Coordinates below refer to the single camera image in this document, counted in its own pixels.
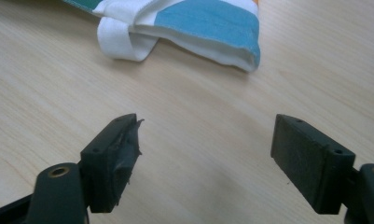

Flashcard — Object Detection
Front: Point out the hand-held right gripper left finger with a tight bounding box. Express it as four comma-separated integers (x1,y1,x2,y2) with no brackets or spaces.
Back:
80,113,145,215

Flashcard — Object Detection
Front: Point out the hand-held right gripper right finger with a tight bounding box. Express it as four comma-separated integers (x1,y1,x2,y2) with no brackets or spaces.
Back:
270,113,357,216

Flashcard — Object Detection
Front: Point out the white tote bag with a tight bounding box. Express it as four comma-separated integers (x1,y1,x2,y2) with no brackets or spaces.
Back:
62,0,262,74

